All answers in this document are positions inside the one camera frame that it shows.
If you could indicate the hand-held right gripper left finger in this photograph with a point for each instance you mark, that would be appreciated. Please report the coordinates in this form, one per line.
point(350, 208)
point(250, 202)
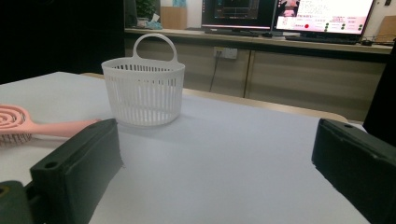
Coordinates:
point(74, 174)

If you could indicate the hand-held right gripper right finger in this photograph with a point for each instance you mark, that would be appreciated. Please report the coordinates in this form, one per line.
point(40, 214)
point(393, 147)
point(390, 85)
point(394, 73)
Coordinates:
point(358, 165)

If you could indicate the pink hairbrush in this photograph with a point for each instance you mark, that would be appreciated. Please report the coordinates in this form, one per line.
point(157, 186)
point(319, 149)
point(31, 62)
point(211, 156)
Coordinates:
point(53, 128)

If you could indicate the white slatted plastic basket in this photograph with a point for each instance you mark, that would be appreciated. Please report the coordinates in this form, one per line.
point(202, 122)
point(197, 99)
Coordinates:
point(144, 96)

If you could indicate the beige cabinet counter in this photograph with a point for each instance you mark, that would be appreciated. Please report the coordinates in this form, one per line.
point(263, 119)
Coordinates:
point(311, 84)

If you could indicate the black computer mouse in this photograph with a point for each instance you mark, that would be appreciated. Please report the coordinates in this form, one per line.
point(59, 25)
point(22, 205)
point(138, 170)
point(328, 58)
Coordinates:
point(367, 42)

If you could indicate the black keyboard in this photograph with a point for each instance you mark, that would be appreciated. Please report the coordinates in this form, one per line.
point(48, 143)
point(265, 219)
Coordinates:
point(322, 39)
point(232, 32)

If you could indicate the white table sheet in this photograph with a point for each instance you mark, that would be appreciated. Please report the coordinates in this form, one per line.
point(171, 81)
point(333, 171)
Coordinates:
point(218, 161)

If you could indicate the dark curtain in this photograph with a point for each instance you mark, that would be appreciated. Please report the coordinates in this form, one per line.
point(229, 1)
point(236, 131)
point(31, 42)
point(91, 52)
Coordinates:
point(56, 34)

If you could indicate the bright-screen monitor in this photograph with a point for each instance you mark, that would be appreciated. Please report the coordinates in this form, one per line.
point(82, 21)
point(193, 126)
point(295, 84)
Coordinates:
point(323, 15)

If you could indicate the light blue tissue pack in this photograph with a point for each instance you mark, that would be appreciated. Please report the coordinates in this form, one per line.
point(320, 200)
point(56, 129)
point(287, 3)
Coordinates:
point(154, 23)

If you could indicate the green potted plant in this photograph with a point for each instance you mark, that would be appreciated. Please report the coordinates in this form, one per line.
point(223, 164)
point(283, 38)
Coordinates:
point(146, 9)

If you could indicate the brown cardboard box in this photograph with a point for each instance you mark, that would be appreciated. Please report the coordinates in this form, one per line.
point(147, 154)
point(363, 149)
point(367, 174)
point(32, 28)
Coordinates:
point(173, 18)

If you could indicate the dark-screen monitor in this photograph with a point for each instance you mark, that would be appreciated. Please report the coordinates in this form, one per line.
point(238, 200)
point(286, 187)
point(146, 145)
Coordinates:
point(238, 14)

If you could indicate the white wall socket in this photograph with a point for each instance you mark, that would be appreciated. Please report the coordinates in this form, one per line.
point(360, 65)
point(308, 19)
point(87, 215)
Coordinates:
point(225, 53)

